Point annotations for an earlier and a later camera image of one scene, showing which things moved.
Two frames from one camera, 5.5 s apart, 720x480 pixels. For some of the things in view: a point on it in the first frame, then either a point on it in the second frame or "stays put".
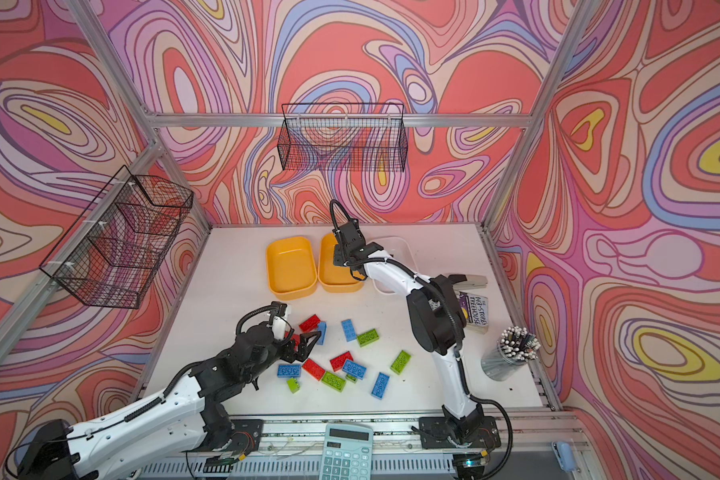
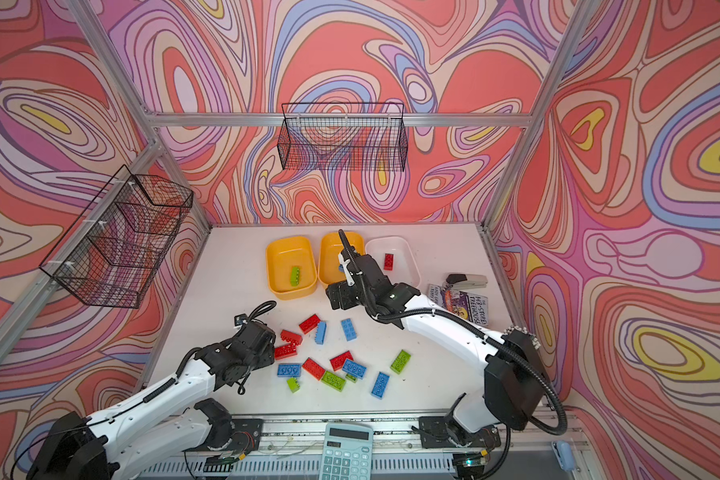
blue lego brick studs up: [348, 329] stays put
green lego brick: [368, 337] to [295, 276]
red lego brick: [309, 324] stays put
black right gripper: [338, 255] to [343, 290]
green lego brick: [400, 362] stays put
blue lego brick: [322, 328] stays put
